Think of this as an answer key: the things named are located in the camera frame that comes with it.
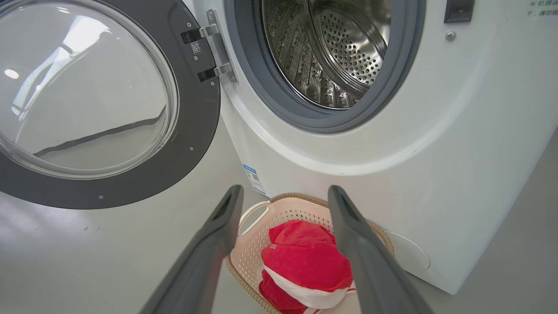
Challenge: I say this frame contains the cream perforated basket brown rim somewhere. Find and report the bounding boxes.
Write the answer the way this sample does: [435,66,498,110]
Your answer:
[225,192,395,314]

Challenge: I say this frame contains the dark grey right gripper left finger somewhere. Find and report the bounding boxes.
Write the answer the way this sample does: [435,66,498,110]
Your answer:
[139,184,245,314]

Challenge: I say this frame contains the red shorts with white stripes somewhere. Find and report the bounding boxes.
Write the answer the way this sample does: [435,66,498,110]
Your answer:
[258,270,325,314]

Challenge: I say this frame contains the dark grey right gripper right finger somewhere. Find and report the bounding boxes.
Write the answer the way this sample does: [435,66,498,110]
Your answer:
[328,185,434,314]

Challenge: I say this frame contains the blue energy label sticker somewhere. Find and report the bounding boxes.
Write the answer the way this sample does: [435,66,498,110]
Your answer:
[242,164,266,195]

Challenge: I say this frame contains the round white filter cover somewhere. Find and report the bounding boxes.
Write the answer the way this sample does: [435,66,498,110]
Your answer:
[384,230,431,272]

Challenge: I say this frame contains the red shirt with white trim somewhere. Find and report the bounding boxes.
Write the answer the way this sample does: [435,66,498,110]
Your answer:
[261,220,356,309]

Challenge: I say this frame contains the white front-load washing machine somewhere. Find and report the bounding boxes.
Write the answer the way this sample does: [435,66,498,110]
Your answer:
[183,0,558,295]

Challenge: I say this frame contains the black round glass washer door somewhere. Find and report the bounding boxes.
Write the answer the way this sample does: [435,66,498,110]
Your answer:
[0,0,238,210]

